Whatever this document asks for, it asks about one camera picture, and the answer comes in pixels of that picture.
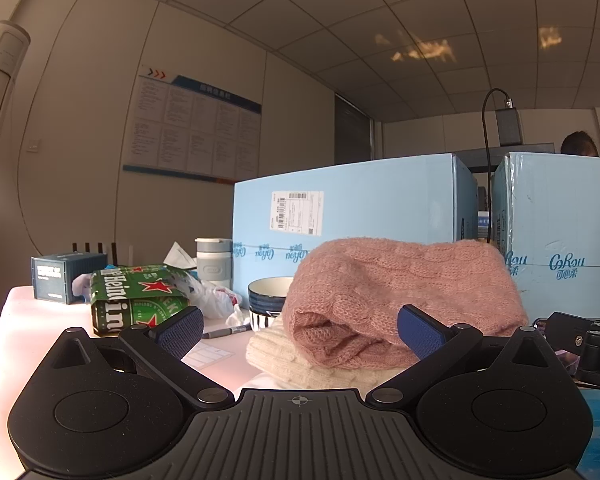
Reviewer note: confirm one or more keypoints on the white plastic bag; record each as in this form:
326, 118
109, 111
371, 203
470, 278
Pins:
215, 300

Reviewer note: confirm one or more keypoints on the printed paper sheet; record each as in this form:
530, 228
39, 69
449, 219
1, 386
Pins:
207, 357

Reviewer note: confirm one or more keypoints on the white standing air conditioner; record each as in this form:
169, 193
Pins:
0, 110

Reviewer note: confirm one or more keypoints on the white grey tumbler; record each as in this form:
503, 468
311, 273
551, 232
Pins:
212, 265

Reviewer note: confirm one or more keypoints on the black marker pen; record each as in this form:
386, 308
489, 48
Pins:
230, 331

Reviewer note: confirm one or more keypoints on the black power adapter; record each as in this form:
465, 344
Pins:
509, 127

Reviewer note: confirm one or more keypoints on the white light switch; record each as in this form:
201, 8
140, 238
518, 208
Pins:
33, 147

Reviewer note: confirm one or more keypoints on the dark blue box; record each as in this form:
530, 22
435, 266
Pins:
55, 280

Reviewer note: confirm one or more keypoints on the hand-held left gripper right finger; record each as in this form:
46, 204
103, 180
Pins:
420, 331

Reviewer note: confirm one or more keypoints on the wall poster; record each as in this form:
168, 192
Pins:
190, 125

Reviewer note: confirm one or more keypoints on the green beer carton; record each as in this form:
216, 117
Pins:
130, 305

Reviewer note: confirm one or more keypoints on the white crumpled tissue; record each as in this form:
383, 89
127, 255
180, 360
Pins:
177, 257

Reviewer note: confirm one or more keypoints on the cream knitted sweater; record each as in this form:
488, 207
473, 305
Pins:
290, 360

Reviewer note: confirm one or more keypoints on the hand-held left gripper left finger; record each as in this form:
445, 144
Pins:
180, 332

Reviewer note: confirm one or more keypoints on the light blue carton white label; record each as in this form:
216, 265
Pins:
370, 200

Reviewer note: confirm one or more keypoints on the blue striped bowl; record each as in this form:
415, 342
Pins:
267, 300

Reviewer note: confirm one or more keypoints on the pink knitted sweater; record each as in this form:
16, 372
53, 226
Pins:
405, 280

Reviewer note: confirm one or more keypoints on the dark window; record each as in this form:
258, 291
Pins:
352, 130

